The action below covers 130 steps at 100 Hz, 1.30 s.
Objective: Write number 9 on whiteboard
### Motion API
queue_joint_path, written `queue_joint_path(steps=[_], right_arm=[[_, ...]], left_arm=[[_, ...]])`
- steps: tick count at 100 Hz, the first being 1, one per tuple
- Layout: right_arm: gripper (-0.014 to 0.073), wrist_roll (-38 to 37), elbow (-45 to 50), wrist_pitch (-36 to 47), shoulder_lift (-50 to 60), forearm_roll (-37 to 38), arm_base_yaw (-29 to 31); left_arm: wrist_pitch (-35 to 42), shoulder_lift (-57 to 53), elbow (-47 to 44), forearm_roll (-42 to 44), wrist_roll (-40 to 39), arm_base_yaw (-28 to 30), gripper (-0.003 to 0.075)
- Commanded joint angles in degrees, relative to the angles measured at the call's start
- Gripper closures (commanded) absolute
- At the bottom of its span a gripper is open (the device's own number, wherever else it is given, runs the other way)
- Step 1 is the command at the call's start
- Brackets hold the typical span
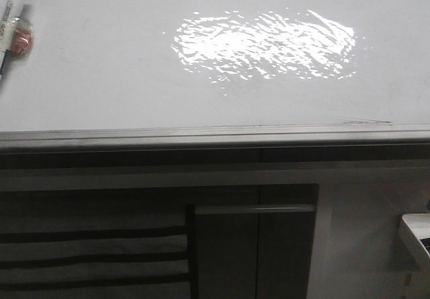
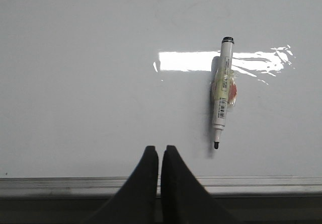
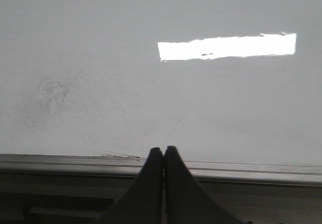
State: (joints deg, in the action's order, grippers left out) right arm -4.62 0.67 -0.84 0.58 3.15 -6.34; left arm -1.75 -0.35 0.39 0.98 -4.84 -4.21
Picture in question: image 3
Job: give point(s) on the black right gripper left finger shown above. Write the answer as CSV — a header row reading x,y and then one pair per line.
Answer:
x,y
142,202

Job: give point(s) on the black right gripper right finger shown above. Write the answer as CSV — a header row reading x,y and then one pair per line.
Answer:
x,y
186,200

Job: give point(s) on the white whiteboard with metal frame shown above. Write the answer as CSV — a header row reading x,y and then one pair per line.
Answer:
x,y
92,85

